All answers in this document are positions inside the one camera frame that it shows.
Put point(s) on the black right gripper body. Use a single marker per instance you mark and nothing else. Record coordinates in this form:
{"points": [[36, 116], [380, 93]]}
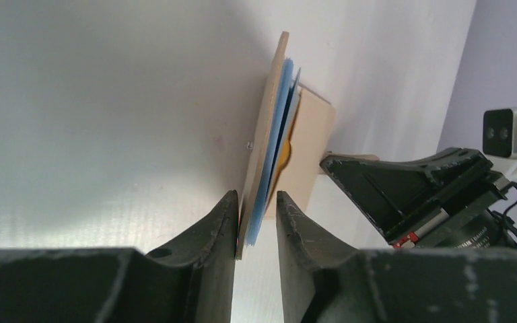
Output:
{"points": [[476, 217]]}

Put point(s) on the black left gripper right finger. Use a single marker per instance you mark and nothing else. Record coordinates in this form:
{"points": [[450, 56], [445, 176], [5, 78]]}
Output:
{"points": [[323, 279]]}

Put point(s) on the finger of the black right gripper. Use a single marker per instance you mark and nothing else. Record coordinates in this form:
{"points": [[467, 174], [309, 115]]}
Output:
{"points": [[396, 196]]}

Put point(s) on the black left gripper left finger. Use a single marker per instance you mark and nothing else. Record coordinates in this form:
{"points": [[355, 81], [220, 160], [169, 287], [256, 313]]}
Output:
{"points": [[188, 279]]}

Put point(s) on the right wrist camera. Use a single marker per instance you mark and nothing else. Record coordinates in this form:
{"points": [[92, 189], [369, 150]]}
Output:
{"points": [[500, 133]]}

